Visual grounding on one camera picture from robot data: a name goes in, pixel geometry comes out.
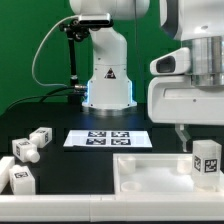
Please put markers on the grey background camera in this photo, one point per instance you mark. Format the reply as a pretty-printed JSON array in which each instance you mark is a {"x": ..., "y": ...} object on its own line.
[{"x": 95, "y": 21}]

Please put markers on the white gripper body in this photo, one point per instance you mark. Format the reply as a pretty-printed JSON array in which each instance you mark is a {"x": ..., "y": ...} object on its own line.
[{"x": 173, "y": 99}]

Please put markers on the white front fence wall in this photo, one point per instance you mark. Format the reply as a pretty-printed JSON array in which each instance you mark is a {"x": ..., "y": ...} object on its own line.
[{"x": 159, "y": 207}]

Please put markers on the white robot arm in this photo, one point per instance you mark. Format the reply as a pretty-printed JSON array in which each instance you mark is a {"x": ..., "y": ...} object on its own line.
[{"x": 196, "y": 24}]

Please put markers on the white square tabletop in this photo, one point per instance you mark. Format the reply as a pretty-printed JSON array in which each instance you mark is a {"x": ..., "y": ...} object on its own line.
[{"x": 158, "y": 173}]

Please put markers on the black camera stand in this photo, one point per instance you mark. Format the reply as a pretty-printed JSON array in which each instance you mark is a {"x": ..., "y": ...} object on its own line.
[{"x": 75, "y": 33}]

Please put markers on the white left fence piece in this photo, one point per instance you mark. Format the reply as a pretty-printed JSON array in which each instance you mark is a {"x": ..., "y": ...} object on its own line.
[{"x": 6, "y": 163}]

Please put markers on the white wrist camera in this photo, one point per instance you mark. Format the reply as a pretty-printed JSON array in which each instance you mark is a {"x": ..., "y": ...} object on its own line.
[{"x": 175, "y": 63}]

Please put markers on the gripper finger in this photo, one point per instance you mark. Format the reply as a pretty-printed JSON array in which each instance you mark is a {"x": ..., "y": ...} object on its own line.
[{"x": 183, "y": 135}]

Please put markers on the white fiducial marker sheet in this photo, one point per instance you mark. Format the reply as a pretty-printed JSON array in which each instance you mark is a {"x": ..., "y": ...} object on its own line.
[{"x": 103, "y": 138}]

